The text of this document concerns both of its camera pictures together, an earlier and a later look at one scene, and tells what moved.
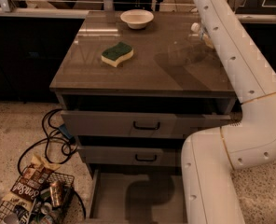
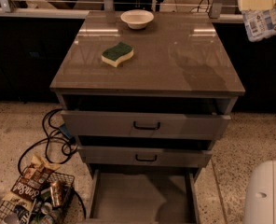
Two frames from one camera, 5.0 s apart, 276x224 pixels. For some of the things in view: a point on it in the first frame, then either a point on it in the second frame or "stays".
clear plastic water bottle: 197,28 -> 260,24
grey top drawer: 85,123 stays
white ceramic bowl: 137,19 stays
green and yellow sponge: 116,53 stays
